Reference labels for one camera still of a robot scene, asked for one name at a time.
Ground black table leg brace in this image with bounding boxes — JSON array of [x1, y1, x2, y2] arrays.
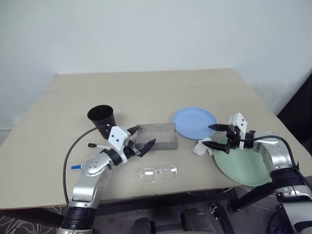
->
[[227, 181, 278, 213]]

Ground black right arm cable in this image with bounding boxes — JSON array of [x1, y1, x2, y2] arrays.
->
[[238, 135, 312, 195]]

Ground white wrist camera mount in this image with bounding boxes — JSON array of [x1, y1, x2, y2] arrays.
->
[[108, 126, 131, 163], [228, 112, 250, 150]]

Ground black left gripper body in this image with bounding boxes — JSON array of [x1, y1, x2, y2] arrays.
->
[[122, 133, 144, 158]]

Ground clear frame glasses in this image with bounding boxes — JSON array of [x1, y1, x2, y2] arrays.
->
[[139, 164, 179, 183]]

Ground dark grey rounded shape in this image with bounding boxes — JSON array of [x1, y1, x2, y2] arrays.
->
[[179, 207, 221, 234]]

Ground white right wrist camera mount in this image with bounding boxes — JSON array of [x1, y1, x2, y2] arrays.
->
[[228, 112, 250, 150]]

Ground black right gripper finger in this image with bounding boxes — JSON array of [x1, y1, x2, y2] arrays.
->
[[208, 123, 229, 132], [202, 140, 230, 154]]

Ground black equipment with orange strap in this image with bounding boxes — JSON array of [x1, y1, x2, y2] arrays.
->
[[277, 72, 312, 176]]

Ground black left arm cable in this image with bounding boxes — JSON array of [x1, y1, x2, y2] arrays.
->
[[62, 126, 103, 205]]

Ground black round cup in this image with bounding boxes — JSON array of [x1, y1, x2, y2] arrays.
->
[[87, 104, 117, 141]]

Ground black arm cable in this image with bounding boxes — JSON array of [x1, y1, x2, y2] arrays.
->
[[238, 135, 312, 195], [62, 126, 103, 205]]

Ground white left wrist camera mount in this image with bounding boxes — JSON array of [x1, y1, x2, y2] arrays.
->
[[108, 126, 131, 163]]

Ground white tissue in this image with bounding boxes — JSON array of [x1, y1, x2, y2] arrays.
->
[[193, 137, 214, 156]]

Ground grey translucent rectangular box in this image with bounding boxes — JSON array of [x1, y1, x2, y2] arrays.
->
[[133, 122, 178, 151]]

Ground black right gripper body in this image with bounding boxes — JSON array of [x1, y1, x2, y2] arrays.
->
[[225, 124, 241, 155]]

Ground blue round plate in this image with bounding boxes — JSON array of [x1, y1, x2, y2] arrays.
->
[[172, 106, 218, 141]]

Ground green round plate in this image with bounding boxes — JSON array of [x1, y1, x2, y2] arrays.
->
[[213, 136, 273, 187]]

